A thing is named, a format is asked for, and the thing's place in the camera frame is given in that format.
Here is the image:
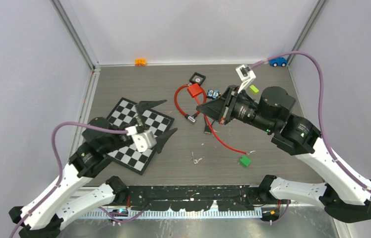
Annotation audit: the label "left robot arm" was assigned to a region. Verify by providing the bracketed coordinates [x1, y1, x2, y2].
[9, 101, 175, 238]

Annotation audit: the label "orange toy car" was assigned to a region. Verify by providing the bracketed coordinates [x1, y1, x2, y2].
[134, 58, 147, 66]

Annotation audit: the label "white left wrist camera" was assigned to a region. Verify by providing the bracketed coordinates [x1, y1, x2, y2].
[131, 129, 157, 153]

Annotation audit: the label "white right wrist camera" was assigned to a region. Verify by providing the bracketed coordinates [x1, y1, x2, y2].
[235, 64, 256, 93]

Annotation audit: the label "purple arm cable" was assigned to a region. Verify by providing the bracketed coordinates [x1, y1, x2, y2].
[249, 51, 371, 218]
[8, 121, 138, 238]

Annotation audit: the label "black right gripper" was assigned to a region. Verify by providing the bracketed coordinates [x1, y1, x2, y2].
[196, 84, 275, 133]

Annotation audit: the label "silver keys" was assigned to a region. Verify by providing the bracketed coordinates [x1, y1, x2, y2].
[190, 152, 205, 165]

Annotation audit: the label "black square framed box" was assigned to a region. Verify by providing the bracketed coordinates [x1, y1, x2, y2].
[189, 72, 206, 86]

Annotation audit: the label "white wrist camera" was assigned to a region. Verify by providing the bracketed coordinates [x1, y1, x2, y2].
[235, 64, 256, 93]
[131, 129, 157, 153]

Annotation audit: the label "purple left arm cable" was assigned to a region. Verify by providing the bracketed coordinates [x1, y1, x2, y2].
[8, 121, 138, 238]

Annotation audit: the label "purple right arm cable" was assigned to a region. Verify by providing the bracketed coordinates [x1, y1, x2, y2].
[249, 51, 371, 218]

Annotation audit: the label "small black cable padlock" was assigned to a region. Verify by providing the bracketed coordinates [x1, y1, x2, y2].
[204, 116, 212, 135]

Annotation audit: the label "blue owl toy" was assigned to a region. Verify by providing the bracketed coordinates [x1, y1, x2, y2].
[206, 89, 220, 100]

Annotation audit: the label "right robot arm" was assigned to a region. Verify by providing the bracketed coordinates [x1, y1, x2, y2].
[196, 85, 371, 223]

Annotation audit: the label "lime green block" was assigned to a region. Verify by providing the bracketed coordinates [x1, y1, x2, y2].
[249, 85, 259, 95]

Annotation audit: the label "black white checkerboard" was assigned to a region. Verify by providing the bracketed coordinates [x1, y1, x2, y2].
[105, 97, 175, 176]

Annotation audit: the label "dark green cube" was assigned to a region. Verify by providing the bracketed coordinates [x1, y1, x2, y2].
[239, 156, 252, 168]

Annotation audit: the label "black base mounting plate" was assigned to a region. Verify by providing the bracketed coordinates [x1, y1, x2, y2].
[110, 185, 279, 212]

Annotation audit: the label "blue toy car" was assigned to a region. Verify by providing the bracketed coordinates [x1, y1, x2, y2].
[268, 57, 288, 67]

